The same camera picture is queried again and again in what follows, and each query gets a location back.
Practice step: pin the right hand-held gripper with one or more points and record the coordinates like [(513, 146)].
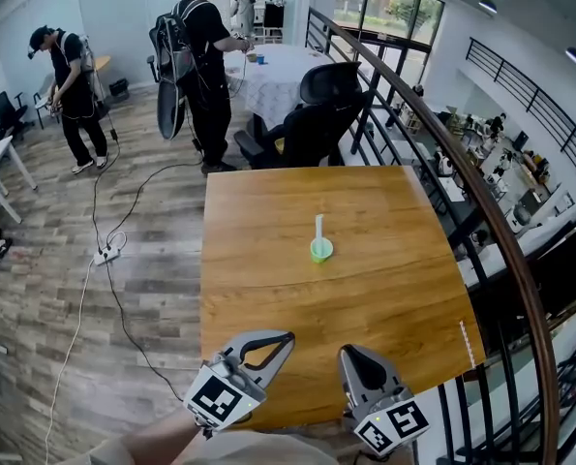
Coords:
[(394, 424)]

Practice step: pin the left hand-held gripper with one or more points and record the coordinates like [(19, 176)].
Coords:
[(220, 397)]

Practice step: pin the green cup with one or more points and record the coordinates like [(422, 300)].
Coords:
[(322, 256)]

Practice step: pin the person's left forearm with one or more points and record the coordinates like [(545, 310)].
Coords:
[(166, 439)]

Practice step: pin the white dotted strip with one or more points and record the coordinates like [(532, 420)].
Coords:
[(467, 344)]

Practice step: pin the wooden table with white legs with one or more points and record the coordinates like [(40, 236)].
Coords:
[(268, 240)]

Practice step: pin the white power strip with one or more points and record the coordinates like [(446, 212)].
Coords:
[(107, 255)]

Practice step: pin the wooden handrail black railing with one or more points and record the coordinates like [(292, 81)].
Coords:
[(500, 221)]

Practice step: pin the black office chair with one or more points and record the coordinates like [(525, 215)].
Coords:
[(316, 129)]

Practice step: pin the dark oval hanging panel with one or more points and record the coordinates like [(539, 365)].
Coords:
[(169, 112)]

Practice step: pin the round table with white cloth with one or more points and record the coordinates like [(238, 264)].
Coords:
[(278, 85)]

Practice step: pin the black bag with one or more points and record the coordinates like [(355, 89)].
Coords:
[(119, 88)]

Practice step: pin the black backpack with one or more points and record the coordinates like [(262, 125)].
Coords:
[(171, 46)]

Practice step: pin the black balcony railing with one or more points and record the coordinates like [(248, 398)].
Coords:
[(524, 90)]

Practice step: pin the small round wooden table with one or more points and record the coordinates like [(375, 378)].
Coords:
[(102, 61)]

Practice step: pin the grey chair white seat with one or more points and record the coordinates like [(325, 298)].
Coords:
[(43, 102)]

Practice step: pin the small black chair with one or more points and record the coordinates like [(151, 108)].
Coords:
[(7, 112)]

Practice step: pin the black pendant lamp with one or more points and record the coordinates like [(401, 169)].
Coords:
[(575, 57), (487, 6)]

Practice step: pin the large window black frame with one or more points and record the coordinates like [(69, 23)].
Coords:
[(389, 8)]

